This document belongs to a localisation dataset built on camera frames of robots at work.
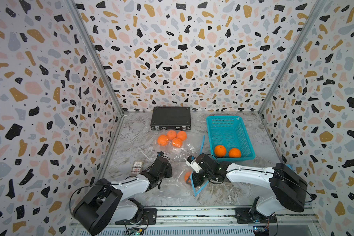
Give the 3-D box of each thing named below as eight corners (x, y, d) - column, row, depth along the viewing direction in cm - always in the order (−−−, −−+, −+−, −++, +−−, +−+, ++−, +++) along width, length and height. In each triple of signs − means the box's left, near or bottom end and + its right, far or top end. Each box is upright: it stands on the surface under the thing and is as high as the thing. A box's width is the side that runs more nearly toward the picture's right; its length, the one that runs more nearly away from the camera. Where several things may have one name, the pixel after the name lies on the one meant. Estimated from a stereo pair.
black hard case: (151, 133, 111) (149, 127, 106) (155, 109, 127) (154, 104, 122) (190, 133, 111) (191, 127, 106) (190, 110, 127) (190, 104, 122)
